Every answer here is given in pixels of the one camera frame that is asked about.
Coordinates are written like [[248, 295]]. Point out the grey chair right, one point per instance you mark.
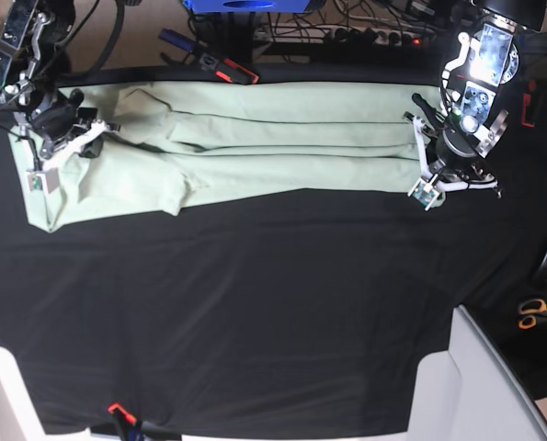
[[468, 392]]

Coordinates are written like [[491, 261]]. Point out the black table cloth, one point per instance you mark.
[[299, 314]]

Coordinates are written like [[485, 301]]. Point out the blue orange clamp top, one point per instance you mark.
[[226, 69]]

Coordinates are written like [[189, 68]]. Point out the blue orange clamp right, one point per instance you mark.
[[525, 90]]

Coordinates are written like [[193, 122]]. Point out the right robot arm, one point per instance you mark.
[[33, 67]]

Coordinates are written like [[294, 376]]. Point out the blue box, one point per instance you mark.
[[258, 6]]

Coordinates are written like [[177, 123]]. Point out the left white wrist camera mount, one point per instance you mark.
[[442, 170]]

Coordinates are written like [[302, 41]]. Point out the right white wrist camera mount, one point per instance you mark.
[[61, 156]]

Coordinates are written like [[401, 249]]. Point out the orange handled scissors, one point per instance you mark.
[[531, 313]]

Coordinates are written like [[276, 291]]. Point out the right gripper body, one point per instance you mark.
[[55, 118]]

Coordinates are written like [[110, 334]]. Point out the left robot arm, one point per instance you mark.
[[487, 58]]

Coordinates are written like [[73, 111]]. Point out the white power strip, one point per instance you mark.
[[319, 34]]

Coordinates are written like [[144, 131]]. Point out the white chair left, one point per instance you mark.
[[18, 417]]

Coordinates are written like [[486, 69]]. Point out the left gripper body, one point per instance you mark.
[[457, 142]]

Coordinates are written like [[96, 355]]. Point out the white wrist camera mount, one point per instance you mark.
[[61, 156], [442, 170]]

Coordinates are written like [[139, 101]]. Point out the light green T-shirt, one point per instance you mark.
[[186, 144]]

